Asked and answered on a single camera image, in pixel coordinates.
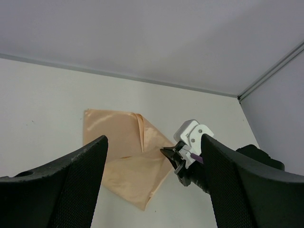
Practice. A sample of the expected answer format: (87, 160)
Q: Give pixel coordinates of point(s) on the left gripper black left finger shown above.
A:
(60, 194)

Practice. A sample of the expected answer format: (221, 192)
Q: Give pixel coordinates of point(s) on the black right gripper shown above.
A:
(195, 174)

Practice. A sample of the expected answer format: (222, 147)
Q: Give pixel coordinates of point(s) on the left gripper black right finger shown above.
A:
(248, 194)

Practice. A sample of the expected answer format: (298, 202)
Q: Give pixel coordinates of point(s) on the peach cloth napkin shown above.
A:
(135, 167)

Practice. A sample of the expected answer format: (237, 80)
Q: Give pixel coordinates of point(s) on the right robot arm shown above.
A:
(254, 153)

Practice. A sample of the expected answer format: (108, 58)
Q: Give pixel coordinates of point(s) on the back aluminium frame rail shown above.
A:
(111, 74)

